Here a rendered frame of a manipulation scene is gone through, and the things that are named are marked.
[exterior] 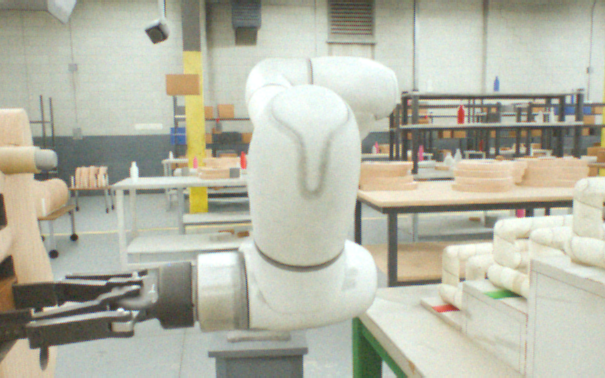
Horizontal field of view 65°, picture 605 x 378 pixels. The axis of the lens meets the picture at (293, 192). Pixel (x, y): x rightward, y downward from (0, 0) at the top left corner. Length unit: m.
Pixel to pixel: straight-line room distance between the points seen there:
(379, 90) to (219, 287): 0.62
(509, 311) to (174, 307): 0.48
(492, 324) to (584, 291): 0.20
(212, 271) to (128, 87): 11.33
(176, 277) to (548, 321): 0.47
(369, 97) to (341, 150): 0.59
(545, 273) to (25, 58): 12.09
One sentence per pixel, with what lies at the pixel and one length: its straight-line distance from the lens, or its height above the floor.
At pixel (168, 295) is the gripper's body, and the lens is 0.54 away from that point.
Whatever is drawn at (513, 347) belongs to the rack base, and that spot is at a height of 0.96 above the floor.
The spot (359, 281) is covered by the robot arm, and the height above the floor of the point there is 1.11.
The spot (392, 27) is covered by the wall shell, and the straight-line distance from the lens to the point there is 12.78.
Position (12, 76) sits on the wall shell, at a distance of 12.46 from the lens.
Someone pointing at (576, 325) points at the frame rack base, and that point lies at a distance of 0.68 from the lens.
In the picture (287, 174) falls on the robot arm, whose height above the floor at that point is 1.24.
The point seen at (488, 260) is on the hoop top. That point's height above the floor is 1.05.
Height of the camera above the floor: 1.27
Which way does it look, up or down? 7 degrees down
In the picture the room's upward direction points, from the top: 1 degrees counter-clockwise
